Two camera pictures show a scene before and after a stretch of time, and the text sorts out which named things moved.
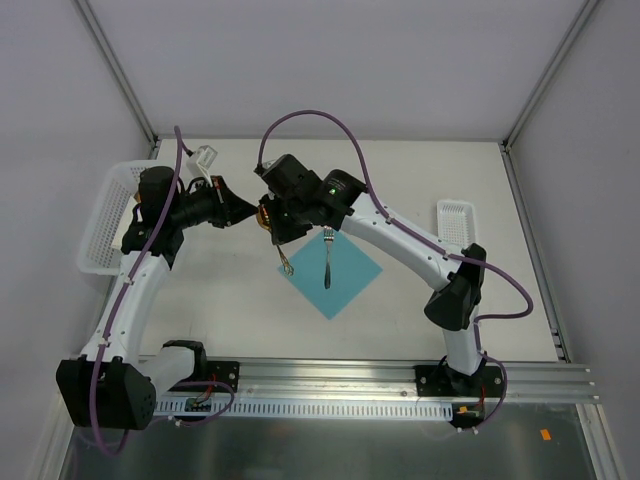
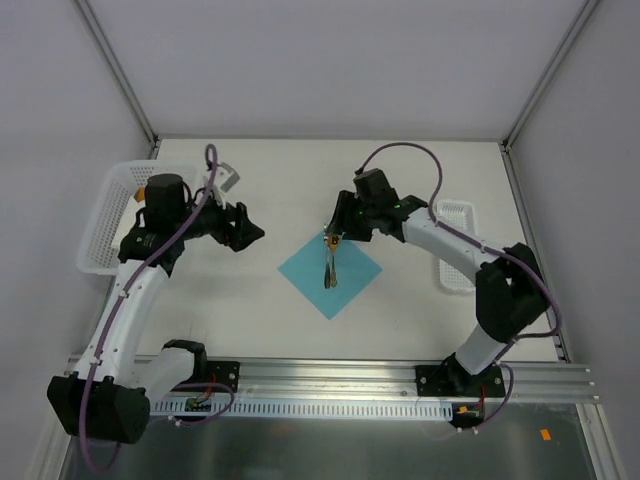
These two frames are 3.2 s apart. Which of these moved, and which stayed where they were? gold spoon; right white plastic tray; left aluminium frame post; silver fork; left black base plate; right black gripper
Moved: gold spoon; right black gripper
Stayed: silver fork; left black base plate; right white plastic tray; left aluminium frame post
